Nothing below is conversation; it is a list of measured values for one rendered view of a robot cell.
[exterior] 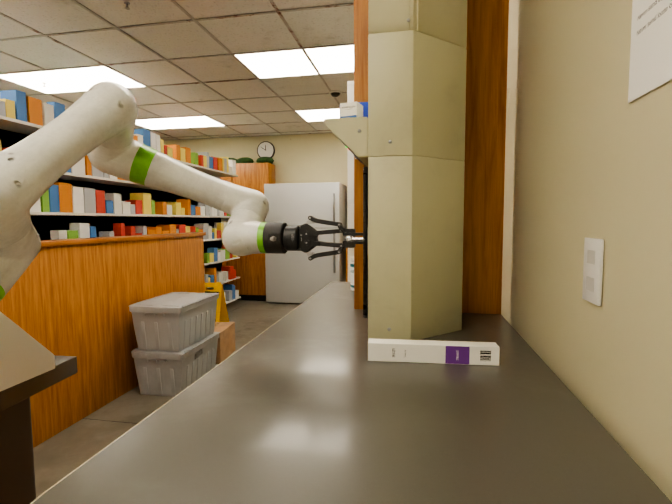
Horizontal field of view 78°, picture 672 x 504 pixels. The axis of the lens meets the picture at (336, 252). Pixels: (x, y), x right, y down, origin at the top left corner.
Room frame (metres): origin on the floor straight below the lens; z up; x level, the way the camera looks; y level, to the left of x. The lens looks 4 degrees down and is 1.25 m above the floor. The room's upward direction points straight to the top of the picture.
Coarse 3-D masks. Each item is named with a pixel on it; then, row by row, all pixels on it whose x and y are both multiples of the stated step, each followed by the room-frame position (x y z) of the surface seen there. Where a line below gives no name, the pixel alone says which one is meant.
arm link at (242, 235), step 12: (240, 216) 1.23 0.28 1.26; (252, 216) 1.25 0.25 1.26; (228, 228) 1.21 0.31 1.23; (240, 228) 1.20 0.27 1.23; (252, 228) 1.20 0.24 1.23; (228, 240) 1.20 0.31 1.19; (240, 240) 1.19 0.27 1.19; (252, 240) 1.19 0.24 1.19; (240, 252) 1.21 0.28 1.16; (252, 252) 1.22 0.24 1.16; (264, 252) 1.21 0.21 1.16
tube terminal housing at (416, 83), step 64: (384, 64) 1.06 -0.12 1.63; (448, 64) 1.12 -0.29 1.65; (384, 128) 1.06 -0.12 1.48; (448, 128) 1.12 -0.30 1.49; (384, 192) 1.06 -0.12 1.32; (448, 192) 1.12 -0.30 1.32; (384, 256) 1.06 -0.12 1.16; (448, 256) 1.12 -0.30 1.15; (384, 320) 1.06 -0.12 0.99; (448, 320) 1.13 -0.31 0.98
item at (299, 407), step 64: (320, 320) 1.28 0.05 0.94; (192, 384) 0.77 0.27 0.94; (256, 384) 0.77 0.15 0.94; (320, 384) 0.77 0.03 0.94; (384, 384) 0.77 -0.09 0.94; (448, 384) 0.77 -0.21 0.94; (512, 384) 0.77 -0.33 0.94; (128, 448) 0.55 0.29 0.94; (192, 448) 0.55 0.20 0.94; (256, 448) 0.55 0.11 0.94; (320, 448) 0.55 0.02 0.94; (384, 448) 0.55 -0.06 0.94; (448, 448) 0.55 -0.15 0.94; (512, 448) 0.55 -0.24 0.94; (576, 448) 0.55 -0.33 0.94
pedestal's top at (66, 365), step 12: (60, 360) 0.92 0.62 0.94; (72, 360) 0.93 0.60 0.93; (48, 372) 0.86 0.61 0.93; (60, 372) 0.89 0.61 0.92; (72, 372) 0.93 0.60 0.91; (24, 384) 0.80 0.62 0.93; (36, 384) 0.83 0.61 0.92; (48, 384) 0.86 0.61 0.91; (0, 396) 0.75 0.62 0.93; (12, 396) 0.77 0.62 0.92; (24, 396) 0.80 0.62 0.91; (0, 408) 0.75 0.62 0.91
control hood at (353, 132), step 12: (324, 120) 1.09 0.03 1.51; (336, 120) 1.08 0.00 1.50; (348, 120) 1.08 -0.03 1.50; (360, 120) 1.07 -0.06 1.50; (336, 132) 1.08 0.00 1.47; (348, 132) 1.08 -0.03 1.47; (360, 132) 1.07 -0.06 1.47; (348, 144) 1.08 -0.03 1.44; (360, 144) 1.07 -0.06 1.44; (360, 156) 1.07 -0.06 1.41
